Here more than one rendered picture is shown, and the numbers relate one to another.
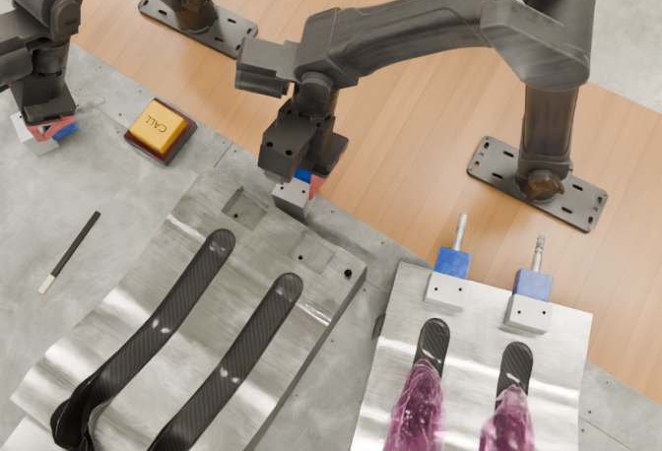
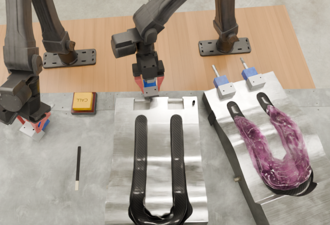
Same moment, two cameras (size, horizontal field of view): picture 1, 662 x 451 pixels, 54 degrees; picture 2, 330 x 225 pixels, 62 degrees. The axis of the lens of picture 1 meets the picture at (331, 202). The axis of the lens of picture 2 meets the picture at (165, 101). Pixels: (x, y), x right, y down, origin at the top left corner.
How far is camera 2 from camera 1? 0.30 m
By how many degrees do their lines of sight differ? 16
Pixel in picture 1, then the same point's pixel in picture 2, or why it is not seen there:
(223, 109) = (101, 83)
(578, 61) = not seen: outside the picture
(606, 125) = not seen: hidden behind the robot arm
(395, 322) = (217, 111)
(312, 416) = (210, 163)
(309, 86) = (150, 35)
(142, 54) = (56, 82)
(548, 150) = (230, 23)
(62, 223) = (67, 159)
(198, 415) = (178, 181)
